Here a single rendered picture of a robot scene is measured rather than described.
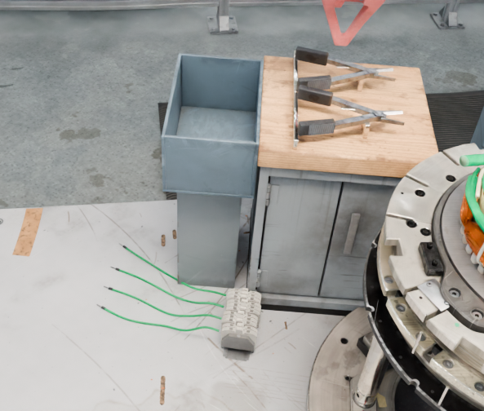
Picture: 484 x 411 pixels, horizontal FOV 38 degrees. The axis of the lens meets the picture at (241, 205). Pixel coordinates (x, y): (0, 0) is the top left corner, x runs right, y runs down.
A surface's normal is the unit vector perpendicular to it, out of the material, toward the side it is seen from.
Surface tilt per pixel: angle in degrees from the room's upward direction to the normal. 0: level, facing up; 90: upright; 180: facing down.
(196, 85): 90
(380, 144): 0
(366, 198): 90
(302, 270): 90
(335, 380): 0
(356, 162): 90
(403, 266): 0
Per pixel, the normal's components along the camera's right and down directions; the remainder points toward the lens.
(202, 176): -0.05, 0.70
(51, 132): 0.06, -0.71
